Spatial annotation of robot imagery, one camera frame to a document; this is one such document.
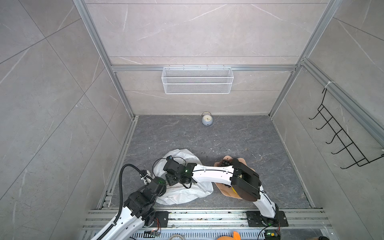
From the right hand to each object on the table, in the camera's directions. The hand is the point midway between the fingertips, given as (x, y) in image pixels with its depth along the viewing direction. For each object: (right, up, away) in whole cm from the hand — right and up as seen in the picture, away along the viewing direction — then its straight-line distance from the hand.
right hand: (170, 177), depth 85 cm
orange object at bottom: (+33, -20, -19) cm, 44 cm away
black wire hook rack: (+82, +22, -21) cm, 88 cm away
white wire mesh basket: (+16, +61, +15) cm, 65 cm away
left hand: (-4, 0, -4) cm, 6 cm away
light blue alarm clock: (+24, +36, +28) cm, 52 cm away
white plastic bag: (+6, -4, -13) cm, 15 cm away
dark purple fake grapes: (+34, +7, +7) cm, 35 cm away
